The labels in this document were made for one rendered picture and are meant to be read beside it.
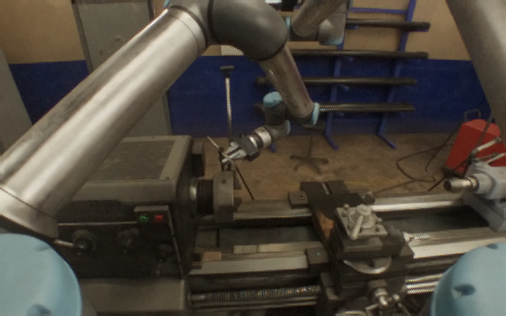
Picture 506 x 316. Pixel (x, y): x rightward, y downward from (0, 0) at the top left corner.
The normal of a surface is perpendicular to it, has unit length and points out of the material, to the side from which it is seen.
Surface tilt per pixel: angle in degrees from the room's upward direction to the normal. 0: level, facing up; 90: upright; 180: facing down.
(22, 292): 5
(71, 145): 64
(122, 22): 90
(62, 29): 90
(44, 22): 90
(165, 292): 32
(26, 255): 5
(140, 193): 45
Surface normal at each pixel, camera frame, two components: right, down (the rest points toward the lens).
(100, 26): 0.07, 0.50
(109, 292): 0.04, -0.47
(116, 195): 0.05, -0.26
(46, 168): 0.66, -0.08
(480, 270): -0.07, -0.86
